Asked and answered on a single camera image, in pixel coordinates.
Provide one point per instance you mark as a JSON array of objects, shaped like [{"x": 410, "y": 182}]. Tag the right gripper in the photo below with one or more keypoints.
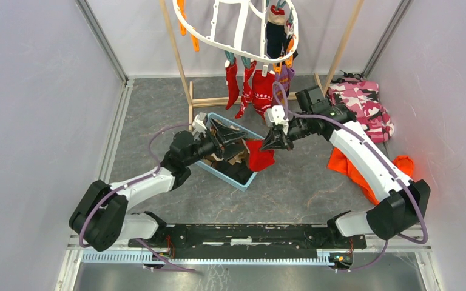
[{"x": 276, "y": 139}]

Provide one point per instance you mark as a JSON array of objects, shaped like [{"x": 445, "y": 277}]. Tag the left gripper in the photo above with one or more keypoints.
[{"x": 227, "y": 134}]

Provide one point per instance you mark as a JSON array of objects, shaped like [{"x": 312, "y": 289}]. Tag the red santa pattern sock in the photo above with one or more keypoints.
[{"x": 259, "y": 159}]

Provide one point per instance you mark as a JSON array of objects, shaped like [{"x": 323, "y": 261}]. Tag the red white patterned sock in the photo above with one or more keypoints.
[{"x": 262, "y": 92}]

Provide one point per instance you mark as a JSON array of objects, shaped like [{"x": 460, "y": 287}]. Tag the teal clothespin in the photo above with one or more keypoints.
[
  {"x": 247, "y": 62},
  {"x": 230, "y": 57}
]

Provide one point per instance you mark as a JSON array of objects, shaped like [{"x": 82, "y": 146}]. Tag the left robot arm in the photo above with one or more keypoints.
[{"x": 102, "y": 216}]

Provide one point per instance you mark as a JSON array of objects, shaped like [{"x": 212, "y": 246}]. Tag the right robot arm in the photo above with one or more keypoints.
[{"x": 401, "y": 202}]

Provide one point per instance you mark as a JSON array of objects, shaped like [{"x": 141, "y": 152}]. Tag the wooden hanger stand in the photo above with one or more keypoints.
[{"x": 246, "y": 7}]

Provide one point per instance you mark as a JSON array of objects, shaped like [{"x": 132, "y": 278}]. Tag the white round sock hanger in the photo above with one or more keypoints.
[{"x": 199, "y": 14}]

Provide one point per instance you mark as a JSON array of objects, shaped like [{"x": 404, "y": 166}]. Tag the light blue laundry basket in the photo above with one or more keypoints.
[{"x": 242, "y": 186}]

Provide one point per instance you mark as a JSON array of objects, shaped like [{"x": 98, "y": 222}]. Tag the tan sock in basket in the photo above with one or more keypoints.
[{"x": 229, "y": 146}]

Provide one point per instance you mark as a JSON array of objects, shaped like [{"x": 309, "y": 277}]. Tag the purple striped hanging sock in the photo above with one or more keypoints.
[{"x": 284, "y": 75}]

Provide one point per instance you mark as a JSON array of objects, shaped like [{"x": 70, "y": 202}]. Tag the red sock in basket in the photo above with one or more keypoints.
[{"x": 231, "y": 70}]

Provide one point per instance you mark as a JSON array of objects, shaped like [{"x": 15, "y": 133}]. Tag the white clothespin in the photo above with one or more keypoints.
[{"x": 265, "y": 70}]

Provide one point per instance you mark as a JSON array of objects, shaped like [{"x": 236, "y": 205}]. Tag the pink camouflage cloth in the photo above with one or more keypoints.
[{"x": 362, "y": 98}]

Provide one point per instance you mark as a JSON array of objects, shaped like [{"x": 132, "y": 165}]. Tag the black hanging sock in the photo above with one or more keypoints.
[{"x": 277, "y": 39}]

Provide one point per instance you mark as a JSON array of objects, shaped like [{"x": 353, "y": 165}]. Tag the beige red cuffed sock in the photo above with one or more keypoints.
[{"x": 276, "y": 15}]

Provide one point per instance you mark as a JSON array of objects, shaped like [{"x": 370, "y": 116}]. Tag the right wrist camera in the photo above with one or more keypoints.
[{"x": 276, "y": 116}]

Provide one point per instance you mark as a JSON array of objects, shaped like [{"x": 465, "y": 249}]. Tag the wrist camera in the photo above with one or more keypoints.
[
  {"x": 276, "y": 116},
  {"x": 200, "y": 122}
]

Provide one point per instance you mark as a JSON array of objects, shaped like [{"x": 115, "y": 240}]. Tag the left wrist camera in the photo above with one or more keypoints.
[{"x": 200, "y": 122}]

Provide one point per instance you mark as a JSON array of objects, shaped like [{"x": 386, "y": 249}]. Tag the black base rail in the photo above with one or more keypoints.
[{"x": 242, "y": 241}]

